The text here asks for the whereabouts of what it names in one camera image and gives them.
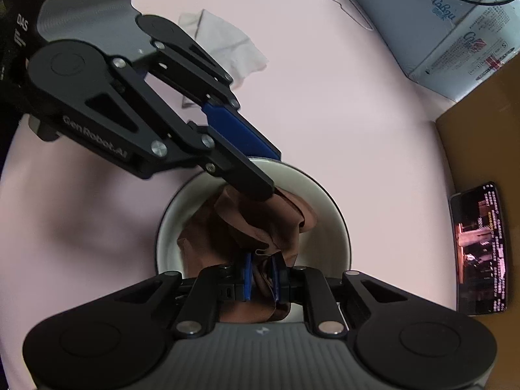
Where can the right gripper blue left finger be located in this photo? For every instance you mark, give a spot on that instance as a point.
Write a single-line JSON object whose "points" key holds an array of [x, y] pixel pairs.
{"points": [[213, 286]]}

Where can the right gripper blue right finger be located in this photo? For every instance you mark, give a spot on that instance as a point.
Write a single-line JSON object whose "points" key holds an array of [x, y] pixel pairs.
{"points": [[308, 287]]}

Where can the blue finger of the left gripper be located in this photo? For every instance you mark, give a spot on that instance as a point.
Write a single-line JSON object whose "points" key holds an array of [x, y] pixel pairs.
{"points": [[227, 162], [185, 66]]}

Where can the stainless steel bowl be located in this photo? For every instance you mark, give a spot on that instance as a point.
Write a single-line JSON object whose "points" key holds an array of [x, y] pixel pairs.
{"points": [[325, 247]]}

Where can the brown cleaning cloth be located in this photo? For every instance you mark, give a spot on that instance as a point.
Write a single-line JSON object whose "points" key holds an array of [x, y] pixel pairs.
{"points": [[231, 229]]}

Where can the white crumpled tissue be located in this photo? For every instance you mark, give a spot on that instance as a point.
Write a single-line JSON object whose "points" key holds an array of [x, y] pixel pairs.
{"points": [[229, 46]]}

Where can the black smartphone playing video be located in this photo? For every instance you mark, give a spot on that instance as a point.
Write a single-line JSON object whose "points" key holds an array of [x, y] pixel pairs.
{"points": [[481, 250]]}

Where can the brown cardboard box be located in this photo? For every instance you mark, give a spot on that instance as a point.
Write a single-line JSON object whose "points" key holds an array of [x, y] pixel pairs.
{"points": [[480, 135]]}

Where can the light blue carton box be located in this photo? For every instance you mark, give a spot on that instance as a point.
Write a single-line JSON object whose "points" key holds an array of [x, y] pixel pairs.
{"points": [[448, 46]]}

